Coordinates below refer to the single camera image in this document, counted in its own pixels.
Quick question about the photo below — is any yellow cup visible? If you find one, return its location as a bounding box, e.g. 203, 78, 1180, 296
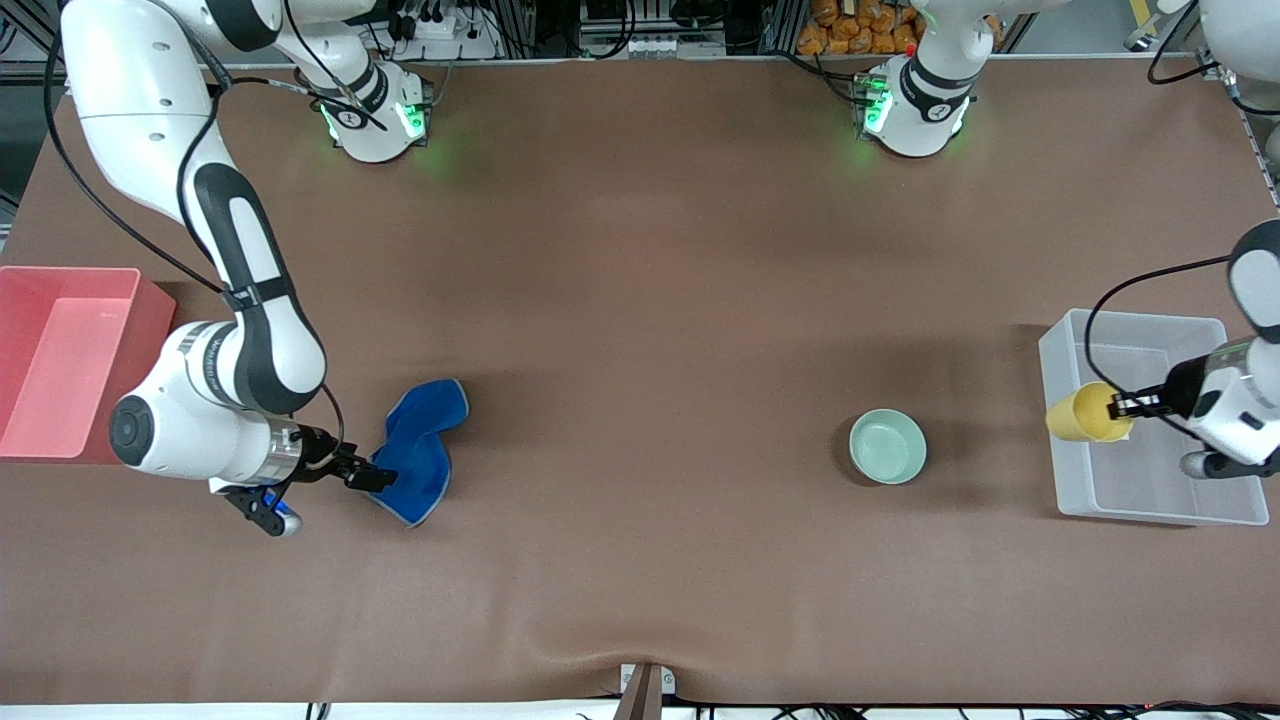
1045, 381, 1136, 443

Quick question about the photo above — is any blue cloth with grey hem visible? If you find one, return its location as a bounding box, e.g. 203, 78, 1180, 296
365, 378, 471, 528

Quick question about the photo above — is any pale green bowl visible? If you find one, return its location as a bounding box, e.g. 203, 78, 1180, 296
848, 408, 928, 486

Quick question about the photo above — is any clear plastic bin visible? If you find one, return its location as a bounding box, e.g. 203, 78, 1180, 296
1038, 308, 1271, 527

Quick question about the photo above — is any pink plastic bin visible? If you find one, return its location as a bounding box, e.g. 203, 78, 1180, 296
0, 266, 178, 464

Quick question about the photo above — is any brown table cover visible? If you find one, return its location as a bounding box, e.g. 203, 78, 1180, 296
0, 55, 1280, 706

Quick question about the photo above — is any white power strip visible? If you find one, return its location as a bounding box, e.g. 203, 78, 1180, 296
385, 0, 501, 61

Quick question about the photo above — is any pile of orange packets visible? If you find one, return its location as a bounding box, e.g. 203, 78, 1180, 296
797, 0, 926, 56

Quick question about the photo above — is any grey socket strip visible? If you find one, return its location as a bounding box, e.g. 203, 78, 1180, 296
582, 30, 726, 59

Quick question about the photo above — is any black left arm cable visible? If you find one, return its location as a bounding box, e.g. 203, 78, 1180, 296
1085, 255, 1233, 443

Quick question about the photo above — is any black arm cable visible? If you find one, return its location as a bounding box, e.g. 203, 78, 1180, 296
43, 20, 389, 446
1085, 255, 1233, 443

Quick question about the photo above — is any aluminium frame profile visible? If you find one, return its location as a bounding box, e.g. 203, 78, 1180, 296
1205, 55, 1280, 211

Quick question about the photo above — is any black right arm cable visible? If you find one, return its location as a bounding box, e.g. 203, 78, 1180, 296
43, 20, 389, 446

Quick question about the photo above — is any brown post with grey bracket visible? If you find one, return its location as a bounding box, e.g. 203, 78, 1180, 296
618, 662, 678, 720

